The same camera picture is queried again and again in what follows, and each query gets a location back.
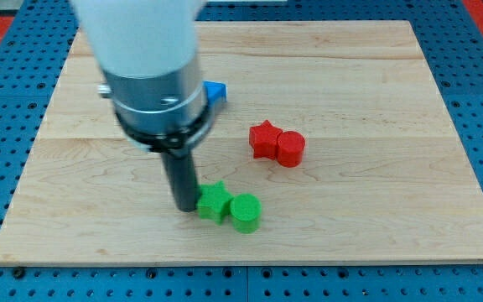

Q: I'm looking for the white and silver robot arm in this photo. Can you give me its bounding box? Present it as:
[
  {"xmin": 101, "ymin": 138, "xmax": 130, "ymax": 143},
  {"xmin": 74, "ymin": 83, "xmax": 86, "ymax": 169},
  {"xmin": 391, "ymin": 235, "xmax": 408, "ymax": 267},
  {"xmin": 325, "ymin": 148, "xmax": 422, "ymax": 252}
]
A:
[{"xmin": 71, "ymin": 0, "xmax": 211, "ymax": 154}]

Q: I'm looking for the red star block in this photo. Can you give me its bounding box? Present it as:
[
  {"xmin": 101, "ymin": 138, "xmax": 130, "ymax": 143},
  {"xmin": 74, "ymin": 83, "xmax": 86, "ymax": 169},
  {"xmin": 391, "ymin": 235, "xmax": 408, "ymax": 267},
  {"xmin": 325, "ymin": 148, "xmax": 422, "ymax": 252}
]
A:
[{"xmin": 249, "ymin": 120, "xmax": 283, "ymax": 160}]

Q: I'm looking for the red cylinder block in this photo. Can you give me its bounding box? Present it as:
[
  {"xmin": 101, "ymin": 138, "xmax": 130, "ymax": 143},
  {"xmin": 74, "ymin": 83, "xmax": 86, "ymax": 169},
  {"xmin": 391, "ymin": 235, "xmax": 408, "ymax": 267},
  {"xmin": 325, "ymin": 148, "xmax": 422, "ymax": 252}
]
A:
[{"xmin": 277, "ymin": 131, "xmax": 305, "ymax": 168}]

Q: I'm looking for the green star block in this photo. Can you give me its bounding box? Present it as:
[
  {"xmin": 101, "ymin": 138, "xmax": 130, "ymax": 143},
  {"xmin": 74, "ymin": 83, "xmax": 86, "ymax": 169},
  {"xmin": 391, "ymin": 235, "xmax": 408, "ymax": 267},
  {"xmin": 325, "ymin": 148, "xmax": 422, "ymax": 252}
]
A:
[{"xmin": 197, "ymin": 180, "xmax": 234, "ymax": 225}]

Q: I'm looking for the green cylinder block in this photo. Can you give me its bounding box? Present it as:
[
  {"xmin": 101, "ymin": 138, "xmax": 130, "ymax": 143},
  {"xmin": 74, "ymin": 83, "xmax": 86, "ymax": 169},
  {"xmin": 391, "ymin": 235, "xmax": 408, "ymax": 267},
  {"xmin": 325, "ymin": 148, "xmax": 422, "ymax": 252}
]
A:
[{"xmin": 230, "ymin": 194, "xmax": 262, "ymax": 234}]

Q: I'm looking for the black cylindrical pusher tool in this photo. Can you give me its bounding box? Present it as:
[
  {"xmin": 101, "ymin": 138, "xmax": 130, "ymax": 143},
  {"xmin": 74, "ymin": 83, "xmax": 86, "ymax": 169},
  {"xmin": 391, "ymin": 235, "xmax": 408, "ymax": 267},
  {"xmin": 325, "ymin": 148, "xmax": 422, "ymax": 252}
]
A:
[{"xmin": 161, "ymin": 153, "xmax": 200, "ymax": 212}]

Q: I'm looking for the blue triangle block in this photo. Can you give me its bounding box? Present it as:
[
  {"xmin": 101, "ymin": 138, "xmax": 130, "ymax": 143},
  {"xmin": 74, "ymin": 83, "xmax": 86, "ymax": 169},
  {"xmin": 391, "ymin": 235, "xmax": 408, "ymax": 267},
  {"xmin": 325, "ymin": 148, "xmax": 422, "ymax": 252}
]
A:
[{"xmin": 203, "ymin": 81, "xmax": 227, "ymax": 107}]

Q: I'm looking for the wooden board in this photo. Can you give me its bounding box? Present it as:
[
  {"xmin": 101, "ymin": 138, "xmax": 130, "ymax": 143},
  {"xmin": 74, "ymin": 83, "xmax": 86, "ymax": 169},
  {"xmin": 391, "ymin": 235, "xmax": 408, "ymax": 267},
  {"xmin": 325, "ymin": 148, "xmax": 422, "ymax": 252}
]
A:
[{"xmin": 0, "ymin": 21, "xmax": 483, "ymax": 267}]

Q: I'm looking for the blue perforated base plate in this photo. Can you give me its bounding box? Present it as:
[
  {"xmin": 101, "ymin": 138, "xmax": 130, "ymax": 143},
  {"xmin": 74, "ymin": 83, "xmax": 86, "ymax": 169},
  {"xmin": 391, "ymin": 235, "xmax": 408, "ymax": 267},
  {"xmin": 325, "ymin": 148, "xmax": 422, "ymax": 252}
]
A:
[{"xmin": 0, "ymin": 1, "xmax": 483, "ymax": 301}]

